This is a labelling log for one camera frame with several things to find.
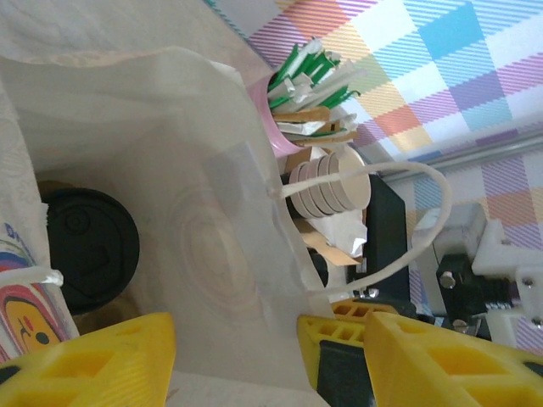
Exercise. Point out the pink straw holder cup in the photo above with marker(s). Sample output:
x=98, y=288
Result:
x=263, y=110

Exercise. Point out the stack of white napkins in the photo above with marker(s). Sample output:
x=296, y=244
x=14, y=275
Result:
x=339, y=233

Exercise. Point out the stack of black cup lids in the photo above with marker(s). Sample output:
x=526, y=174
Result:
x=320, y=271

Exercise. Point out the black flat box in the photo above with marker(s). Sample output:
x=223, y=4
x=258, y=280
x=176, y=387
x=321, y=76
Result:
x=386, y=212

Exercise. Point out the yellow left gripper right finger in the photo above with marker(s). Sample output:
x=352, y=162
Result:
x=458, y=373

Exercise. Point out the black plastic cup lid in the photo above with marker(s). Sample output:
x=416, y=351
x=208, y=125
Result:
x=89, y=250

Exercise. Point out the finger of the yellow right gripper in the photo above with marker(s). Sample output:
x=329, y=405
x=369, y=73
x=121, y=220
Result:
x=311, y=339

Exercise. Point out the white smiley print paper bag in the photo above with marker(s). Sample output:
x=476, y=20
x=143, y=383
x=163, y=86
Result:
x=148, y=148

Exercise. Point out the white wrapped straw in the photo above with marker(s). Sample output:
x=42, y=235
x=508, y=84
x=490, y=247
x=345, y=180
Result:
x=343, y=80

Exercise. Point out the wooden stirrer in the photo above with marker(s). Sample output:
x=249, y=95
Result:
x=305, y=114

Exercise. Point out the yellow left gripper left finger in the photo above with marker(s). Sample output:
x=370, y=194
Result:
x=85, y=364

